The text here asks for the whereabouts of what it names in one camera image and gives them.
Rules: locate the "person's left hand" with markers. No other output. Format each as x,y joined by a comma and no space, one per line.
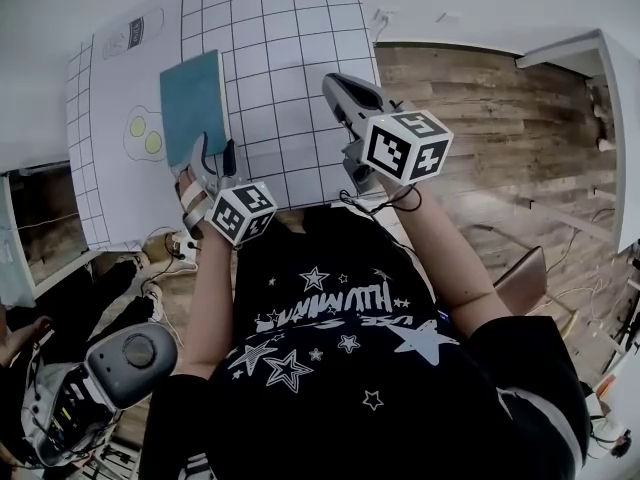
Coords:
192,193

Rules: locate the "white socket block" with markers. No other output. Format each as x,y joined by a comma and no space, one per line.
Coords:
182,248

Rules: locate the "black star print shirt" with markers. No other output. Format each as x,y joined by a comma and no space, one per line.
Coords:
350,368

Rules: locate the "person's left forearm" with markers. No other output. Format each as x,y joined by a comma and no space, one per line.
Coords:
210,308

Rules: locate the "white side table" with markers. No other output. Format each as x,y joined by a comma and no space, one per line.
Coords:
625,143

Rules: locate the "teal notebook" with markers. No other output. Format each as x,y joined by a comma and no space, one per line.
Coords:
192,108

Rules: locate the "person's right forearm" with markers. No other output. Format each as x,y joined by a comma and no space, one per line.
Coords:
445,258

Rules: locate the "white shelf unit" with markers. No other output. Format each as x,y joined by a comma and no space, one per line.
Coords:
15,248

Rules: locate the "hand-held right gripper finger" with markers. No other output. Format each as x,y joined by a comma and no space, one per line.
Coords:
379,99
340,108

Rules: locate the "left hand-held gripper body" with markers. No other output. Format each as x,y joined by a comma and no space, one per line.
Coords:
240,210

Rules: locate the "brown chair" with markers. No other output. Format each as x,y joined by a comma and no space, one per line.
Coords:
525,278

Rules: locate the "white grid tablecloth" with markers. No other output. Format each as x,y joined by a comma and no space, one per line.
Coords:
290,68

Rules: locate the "grey white rounded device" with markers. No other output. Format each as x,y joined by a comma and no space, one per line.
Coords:
130,363

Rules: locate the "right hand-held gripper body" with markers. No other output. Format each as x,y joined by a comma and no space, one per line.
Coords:
395,148

